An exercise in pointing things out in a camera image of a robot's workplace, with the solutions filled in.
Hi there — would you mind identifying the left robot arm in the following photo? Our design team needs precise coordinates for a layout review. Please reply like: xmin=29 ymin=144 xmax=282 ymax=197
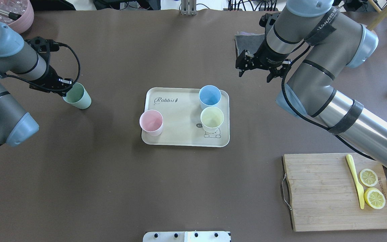
xmin=0 ymin=22 xmax=76 ymax=147

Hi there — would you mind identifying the yellow plastic knife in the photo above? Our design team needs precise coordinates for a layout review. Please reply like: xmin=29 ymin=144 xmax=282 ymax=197
xmin=345 ymin=154 xmax=365 ymax=209

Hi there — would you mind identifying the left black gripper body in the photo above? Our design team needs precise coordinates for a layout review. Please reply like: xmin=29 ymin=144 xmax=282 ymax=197
xmin=26 ymin=37 xmax=69 ymax=94

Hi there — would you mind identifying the bamboo cutting board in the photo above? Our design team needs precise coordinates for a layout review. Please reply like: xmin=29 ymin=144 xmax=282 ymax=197
xmin=283 ymin=153 xmax=387 ymax=232

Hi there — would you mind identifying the light blue cup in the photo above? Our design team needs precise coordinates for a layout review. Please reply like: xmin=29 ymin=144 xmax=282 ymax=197
xmin=199 ymin=85 xmax=221 ymax=109

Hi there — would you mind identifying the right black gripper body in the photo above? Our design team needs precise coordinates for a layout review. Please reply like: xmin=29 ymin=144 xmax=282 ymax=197
xmin=248 ymin=40 xmax=292 ymax=70

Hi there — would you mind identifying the grey folded cloth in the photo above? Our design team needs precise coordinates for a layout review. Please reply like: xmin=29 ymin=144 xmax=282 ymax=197
xmin=234 ymin=32 xmax=265 ymax=59

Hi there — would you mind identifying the lemon slice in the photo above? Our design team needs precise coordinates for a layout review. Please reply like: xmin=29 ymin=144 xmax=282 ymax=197
xmin=364 ymin=187 xmax=386 ymax=209
xmin=359 ymin=168 xmax=378 ymax=187

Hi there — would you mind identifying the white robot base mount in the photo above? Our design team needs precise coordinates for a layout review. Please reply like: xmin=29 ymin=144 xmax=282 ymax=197
xmin=142 ymin=230 xmax=231 ymax=242

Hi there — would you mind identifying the wooden stand with pole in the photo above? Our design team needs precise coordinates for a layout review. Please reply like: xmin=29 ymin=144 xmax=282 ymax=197
xmin=367 ymin=0 xmax=387 ymax=31

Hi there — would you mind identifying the pale yellow cup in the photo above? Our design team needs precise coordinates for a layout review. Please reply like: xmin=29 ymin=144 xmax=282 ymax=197
xmin=200 ymin=106 xmax=224 ymax=133

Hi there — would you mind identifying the cream rabbit serving tray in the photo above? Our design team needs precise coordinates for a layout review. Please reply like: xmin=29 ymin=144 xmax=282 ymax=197
xmin=141 ymin=87 xmax=230 ymax=147

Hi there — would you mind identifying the upper lemon slice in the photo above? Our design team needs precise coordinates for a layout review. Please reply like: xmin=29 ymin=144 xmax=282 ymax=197
xmin=359 ymin=168 xmax=378 ymax=187

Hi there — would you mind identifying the mint green cup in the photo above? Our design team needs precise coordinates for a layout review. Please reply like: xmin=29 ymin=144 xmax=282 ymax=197
xmin=63 ymin=83 xmax=92 ymax=109

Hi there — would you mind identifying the pink bowl with ice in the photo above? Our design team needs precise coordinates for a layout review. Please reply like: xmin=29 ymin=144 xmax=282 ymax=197
xmin=0 ymin=0 xmax=34 ymax=34

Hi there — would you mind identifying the lower lemon slice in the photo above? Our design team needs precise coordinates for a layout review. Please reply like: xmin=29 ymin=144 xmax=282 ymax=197
xmin=364 ymin=187 xmax=386 ymax=209

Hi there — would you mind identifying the aluminium frame post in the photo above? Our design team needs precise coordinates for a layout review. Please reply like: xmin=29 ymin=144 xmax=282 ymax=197
xmin=180 ymin=0 xmax=197 ymax=16

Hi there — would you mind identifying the pink cup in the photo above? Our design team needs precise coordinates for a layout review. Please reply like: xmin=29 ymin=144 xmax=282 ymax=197
xmin=139 ymin=109 xmax=163 ymax=136

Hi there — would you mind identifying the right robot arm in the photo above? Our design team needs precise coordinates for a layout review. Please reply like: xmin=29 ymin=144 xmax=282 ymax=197
xmin=235 ymin=0 xmax=387 ymax=167

